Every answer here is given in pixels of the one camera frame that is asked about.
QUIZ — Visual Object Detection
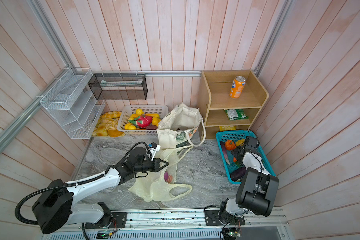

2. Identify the purple eggplant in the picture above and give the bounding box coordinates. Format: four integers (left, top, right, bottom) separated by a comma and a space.
230, 167, 247, 182

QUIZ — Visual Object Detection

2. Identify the white wire rack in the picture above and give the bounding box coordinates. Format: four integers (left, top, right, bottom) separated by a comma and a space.
40, 68, 105, 140

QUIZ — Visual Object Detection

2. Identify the dragon fruit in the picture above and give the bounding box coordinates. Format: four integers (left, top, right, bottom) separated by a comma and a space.
128, 115, 153, 129

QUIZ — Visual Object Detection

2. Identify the black mesh basket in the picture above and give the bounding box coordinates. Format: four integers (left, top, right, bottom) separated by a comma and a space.
89, 73, 148, 101

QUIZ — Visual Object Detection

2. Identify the green snack packet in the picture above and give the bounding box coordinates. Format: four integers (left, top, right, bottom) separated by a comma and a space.
224, 109, 249, 121

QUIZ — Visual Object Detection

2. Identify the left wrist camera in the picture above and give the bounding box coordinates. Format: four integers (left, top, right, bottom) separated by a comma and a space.
148, 143, 161, 161

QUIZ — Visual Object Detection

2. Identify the purple onion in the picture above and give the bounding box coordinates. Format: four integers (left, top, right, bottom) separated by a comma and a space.
164, 171, 173, 184

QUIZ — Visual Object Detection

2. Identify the wooden shelf unit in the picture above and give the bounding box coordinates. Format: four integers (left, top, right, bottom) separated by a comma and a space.
197, 70, 269, 139

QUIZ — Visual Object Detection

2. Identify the canvas tote bag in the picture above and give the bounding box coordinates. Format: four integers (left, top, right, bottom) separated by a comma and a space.
157, 103, 206, 149

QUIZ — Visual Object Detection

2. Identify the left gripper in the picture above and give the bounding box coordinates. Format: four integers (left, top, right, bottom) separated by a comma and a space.
134, 157, 169, 173

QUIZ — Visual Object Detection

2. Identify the long thin eggplant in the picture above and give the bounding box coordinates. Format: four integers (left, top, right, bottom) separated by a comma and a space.
220, 141, 230, 165

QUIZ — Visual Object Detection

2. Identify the yellow snack packet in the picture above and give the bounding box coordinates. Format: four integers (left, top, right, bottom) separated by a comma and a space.
219, 126, 237, 132

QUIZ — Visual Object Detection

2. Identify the orange soda can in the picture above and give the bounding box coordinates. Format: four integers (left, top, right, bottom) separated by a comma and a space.
229, 76, 246, 99

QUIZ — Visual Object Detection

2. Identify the orange pumpkin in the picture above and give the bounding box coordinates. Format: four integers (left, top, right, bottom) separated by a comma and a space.
225, 140, 237, 151

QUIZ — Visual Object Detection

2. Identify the teal plastic basket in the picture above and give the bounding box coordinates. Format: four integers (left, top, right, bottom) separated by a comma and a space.
215, 130, 276, 184

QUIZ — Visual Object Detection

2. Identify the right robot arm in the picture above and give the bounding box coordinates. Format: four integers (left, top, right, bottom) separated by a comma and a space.
219, 136, 279, 225

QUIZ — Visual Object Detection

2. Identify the white plastic basket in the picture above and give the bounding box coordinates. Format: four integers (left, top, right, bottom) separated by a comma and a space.
117, 105, 169, 136

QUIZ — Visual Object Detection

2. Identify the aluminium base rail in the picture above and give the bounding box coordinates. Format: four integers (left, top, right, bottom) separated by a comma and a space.
41, 207, 294, 240

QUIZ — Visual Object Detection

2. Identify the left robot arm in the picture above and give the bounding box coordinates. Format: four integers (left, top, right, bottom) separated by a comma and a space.
14, 145, 169, 235

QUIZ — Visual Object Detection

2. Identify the yellow plastic bag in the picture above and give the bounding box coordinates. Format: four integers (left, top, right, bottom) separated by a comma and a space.
129, 146, 193, 203

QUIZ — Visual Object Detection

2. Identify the yellow bell pepper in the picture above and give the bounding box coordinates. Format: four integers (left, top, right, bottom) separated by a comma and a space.
235, 139, 245, 147

